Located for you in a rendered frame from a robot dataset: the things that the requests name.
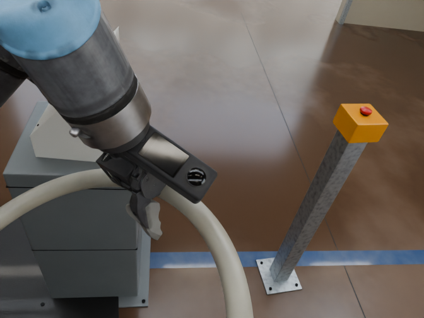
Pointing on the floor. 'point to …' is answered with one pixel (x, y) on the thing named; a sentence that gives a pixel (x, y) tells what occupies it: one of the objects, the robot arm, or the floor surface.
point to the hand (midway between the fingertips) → (180, 211)
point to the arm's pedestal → (80, 229)
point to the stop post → (322, 193)
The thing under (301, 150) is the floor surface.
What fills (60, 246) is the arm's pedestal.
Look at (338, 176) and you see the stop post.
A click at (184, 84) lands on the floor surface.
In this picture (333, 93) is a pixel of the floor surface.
